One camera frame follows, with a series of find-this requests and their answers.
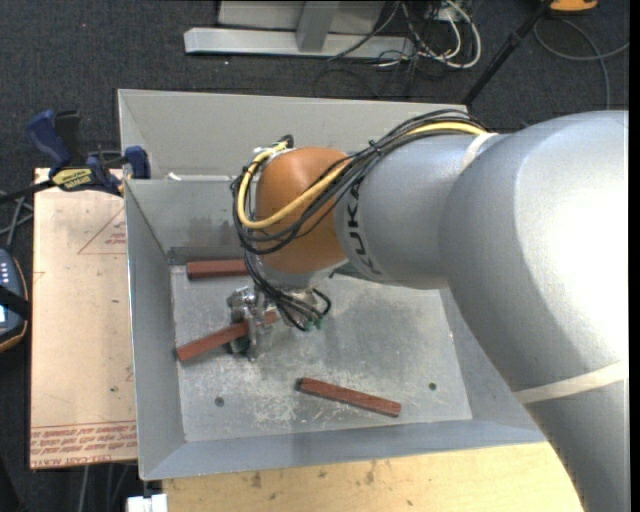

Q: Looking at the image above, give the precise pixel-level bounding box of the grey metal bin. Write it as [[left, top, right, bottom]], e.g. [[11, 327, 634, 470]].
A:
[[117, 88, 549, 482]]

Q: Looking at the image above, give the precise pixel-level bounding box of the brown cardboard board, red print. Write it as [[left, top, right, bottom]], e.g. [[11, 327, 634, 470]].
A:
[[28, 166, 139, 472]]

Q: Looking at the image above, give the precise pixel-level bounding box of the red-brown block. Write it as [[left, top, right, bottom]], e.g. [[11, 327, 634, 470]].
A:
[[294, 376, 403, 419], [185, 257, 250, 282], [174, 310, 279, 363]]

